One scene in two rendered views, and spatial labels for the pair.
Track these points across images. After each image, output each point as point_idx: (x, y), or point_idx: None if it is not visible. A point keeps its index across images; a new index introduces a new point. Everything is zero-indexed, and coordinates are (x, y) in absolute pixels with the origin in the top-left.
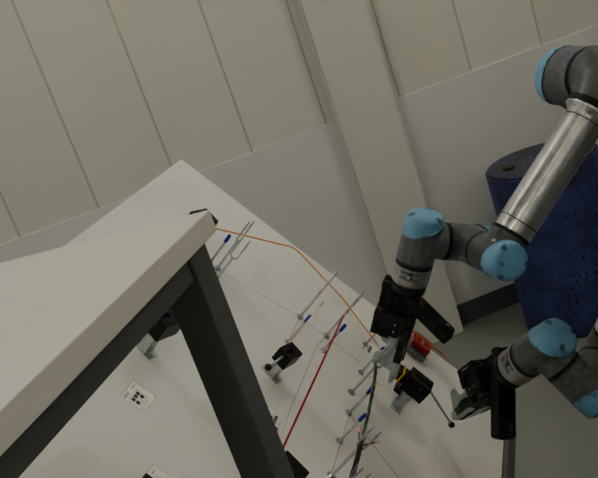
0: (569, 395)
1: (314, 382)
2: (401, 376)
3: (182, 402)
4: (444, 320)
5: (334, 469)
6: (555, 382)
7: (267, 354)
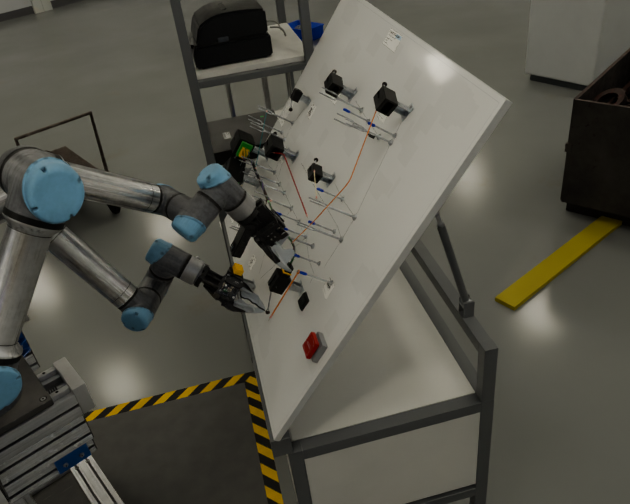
0: None
1: (322, 214)
2: None
3: (330, 119)
4: (235, 247)
5: (292, 212)
6: None
7: (339, 179)
